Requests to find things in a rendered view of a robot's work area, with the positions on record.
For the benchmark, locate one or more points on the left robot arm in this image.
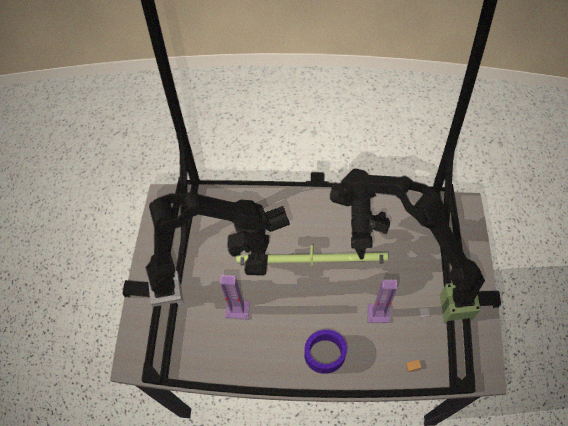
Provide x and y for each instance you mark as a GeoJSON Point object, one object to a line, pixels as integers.
{"type": "Point", "coordinates": [361, 187]}

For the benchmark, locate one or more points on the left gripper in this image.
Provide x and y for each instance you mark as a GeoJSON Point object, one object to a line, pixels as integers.
{"type": "Point", "coordinates": [360, 239]}

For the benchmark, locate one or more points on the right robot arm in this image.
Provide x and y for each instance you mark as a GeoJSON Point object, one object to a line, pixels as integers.
{"type": "Point", "coordinates": [245, 214]}

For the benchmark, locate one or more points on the purple short tube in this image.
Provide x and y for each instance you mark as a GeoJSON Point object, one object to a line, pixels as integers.
{"type": "Point", "coordinates": [325, 335]}

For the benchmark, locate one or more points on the small orange block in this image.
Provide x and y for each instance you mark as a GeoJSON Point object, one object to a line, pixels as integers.
{"type": "Point", "coordinates": [414, 365]}

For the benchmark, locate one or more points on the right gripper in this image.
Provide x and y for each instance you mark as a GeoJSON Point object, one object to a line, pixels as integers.
{"type": "Point", "coordinates": [257, 264]}

